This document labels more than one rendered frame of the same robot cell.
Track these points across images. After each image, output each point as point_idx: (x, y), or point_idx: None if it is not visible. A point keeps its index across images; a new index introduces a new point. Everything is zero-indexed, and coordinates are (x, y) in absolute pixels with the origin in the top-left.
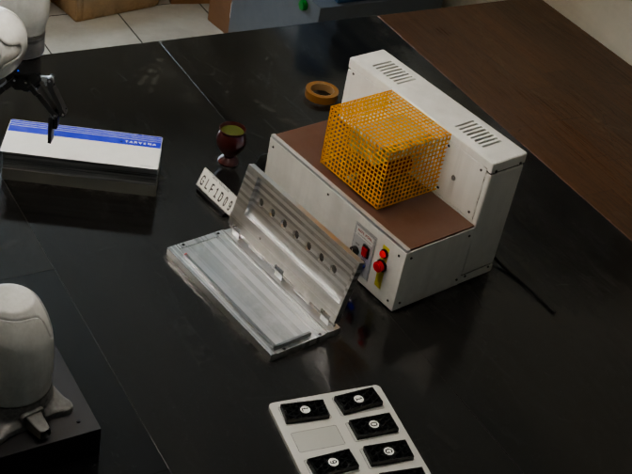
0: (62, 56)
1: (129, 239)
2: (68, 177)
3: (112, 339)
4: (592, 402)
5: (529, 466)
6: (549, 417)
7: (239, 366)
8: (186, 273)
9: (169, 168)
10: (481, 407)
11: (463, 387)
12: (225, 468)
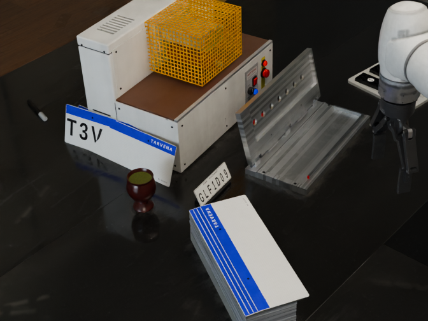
0: None
1: (306, 220)
2: None
3: (423, 187)
4: (280, 21)
5: (353, 31)
6: (307, 30)
7: (386, 131)
8: (321, 177)
9: (184, 234)
10: (324, 49)
11: (314, 57)
12: None
